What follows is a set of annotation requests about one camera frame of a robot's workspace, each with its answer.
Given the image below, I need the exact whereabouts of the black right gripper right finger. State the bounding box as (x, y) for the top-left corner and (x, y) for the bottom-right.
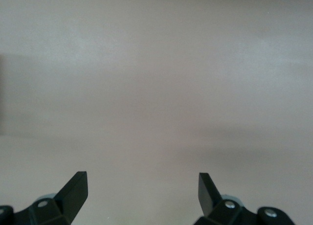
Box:
(194, 172), (294, 225)

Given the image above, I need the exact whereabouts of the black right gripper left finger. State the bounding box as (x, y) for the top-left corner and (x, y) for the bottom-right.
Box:
(0, 171), (88, 225)

